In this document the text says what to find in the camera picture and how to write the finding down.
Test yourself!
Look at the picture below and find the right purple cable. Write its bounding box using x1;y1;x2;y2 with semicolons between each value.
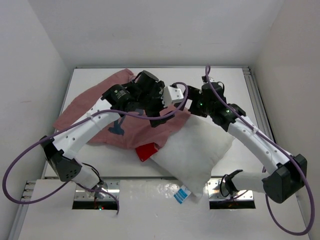
201;64;315;236

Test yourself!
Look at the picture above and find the aluminium frame rail right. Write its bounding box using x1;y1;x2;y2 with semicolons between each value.
242;67;275;141

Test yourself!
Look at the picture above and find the red patterned pillowcase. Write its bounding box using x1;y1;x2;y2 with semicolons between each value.
53;68;191;160

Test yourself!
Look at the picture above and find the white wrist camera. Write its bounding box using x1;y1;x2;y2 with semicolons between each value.
161;86;184;108
207;76;219;84

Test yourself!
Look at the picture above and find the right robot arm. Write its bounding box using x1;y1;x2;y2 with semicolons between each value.
187;82;307;204

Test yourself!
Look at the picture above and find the metal base plate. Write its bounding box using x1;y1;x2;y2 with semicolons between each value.
207;178;254;203
74;179;120;202

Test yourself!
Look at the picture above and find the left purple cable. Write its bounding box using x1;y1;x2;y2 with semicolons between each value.
2;81;190;215

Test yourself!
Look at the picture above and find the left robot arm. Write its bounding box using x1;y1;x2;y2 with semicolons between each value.
41;70;184;189

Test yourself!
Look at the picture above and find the purple cable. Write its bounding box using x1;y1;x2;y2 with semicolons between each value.
2;81;190;215
201;64;315;236

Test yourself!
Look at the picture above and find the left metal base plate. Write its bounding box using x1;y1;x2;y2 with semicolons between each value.
74;179;120;202

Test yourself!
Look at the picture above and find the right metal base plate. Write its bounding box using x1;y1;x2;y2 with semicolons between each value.
207;178;254;203

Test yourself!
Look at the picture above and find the white pillow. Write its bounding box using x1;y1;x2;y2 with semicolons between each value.
151;115;235;198

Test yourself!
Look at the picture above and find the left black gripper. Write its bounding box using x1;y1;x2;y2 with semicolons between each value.
136;81;173;126

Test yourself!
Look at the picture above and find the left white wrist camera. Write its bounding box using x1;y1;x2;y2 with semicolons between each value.
161;86;184;108

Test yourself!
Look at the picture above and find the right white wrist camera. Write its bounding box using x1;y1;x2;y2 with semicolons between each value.
207;76;219;84

